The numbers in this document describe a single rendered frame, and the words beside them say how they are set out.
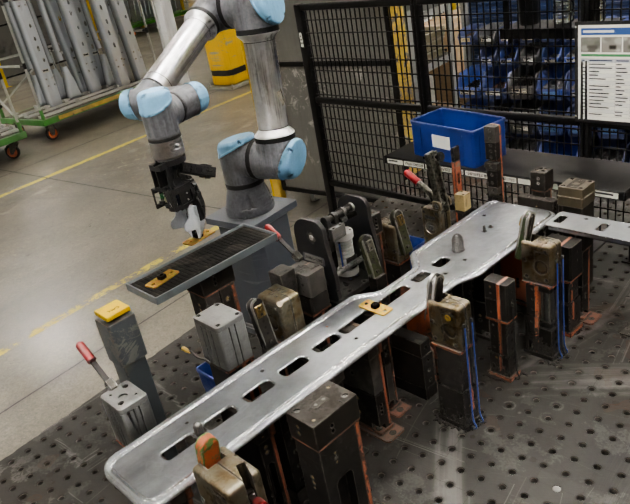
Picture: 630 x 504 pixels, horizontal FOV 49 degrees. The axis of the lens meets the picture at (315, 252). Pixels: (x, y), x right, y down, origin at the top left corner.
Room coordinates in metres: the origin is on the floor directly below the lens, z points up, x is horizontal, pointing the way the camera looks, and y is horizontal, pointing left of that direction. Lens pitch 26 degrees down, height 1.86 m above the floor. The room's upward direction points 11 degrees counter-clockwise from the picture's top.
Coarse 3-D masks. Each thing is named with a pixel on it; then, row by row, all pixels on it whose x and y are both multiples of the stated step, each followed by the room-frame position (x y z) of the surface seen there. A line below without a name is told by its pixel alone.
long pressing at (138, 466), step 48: (432, 240) 1.71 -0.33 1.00; (480, 240) 1.67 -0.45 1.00; (384, 288) 1.50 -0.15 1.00; (384, 336) 1.30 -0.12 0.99; (240, 384) 1.21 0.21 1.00; (288, 384) 1.18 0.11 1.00; (192, 432) 1.08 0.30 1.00; (240, 432) 1.06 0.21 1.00; (144, 480) 0.98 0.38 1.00; (192, 480) 0.96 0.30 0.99
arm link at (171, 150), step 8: (152, 144) 1.50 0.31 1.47; (160, 144) 1.49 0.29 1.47; (168, 144) 1.49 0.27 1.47; (176, 144) 1.50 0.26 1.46; (152, 152) 1.51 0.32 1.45; (160, 152) 1.49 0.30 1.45; (168, 152) 1.49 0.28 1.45; (176, 152) 1.50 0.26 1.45; (160, 160) 1.50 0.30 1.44; (168, 160) 1.50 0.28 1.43
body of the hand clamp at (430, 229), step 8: (424, 208) 1.84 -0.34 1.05; (432, 208) 1.82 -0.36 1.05; (448, 208) 1.83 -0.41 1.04; (424, 216) 1.84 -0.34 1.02; (432, 216) 1.82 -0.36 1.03; (440, 216) 1.80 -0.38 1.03; (448, 216) 1.83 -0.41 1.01; (424, 224) 1.84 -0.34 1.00; (432, 224) 1.82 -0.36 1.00; (440, 224) 1.80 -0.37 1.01; (448, 224) 1.82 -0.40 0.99; (424, 232) 1.85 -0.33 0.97; (432, 232) 1.83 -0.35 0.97; (440, 232) 1.80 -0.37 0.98; (440, 264) 1.82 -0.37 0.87
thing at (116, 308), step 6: (114, 300) 1.40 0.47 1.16; (108, 306) 1.38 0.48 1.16; (114, 306) 1.37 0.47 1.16; (120, 306) 1.37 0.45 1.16; (126, 306) 1.36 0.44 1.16; (96, 312) 1.36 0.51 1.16; (102, 312) 1.35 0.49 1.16; (108, 312) 1.35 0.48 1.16; (114, 312) 1.34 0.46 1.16; (120, 312) 1.35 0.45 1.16; (102, 318) 1.34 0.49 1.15; (108, 318) 1.33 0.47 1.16; (114, 318) 1.33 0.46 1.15
